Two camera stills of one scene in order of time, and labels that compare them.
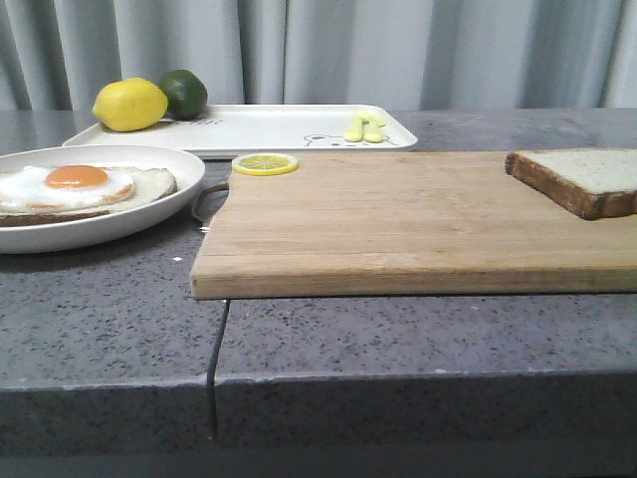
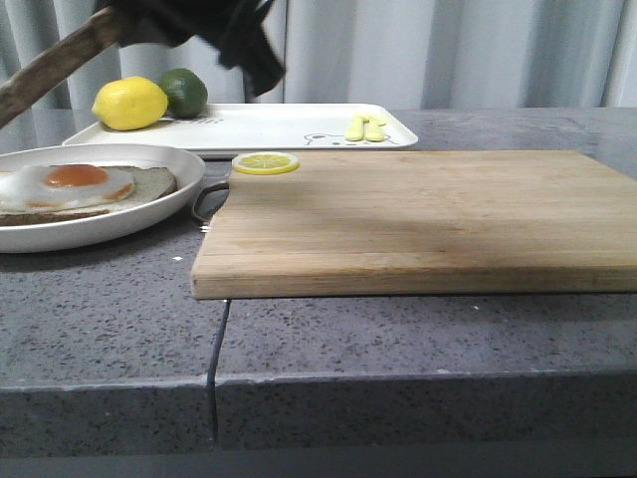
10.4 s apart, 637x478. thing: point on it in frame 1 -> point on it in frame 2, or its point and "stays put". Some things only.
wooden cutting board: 402,223 stays put
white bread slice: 592,183 -> 140,60
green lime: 186,94 stays put
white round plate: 73,233 stays put
